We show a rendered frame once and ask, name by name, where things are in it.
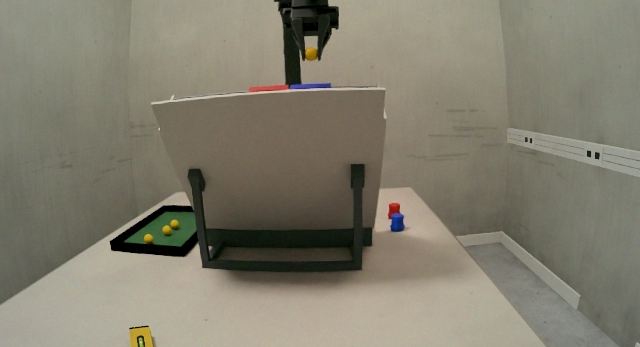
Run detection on yellow pocket level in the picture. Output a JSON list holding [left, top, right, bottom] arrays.
[[129, 325, 154, 347]]

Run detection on green tray with black rim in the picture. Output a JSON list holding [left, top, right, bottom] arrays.
[[109, 205, 198, 257]]

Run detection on blue rectangular frame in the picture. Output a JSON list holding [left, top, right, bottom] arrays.
[[290, 83, 331, 89]]

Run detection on red plug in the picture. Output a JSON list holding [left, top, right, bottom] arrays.
[[388, 203, 401, 219]]

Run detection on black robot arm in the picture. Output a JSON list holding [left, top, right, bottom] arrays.
[[274, 0, 329, 88]]

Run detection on blue plug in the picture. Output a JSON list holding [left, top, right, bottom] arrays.
[[390, 214, 405, 232]]

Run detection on red rectangular frame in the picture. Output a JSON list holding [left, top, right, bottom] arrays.
[[248, 85, 289, 93]]

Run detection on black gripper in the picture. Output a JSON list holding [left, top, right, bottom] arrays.
[[282, 6, 339, 62]]

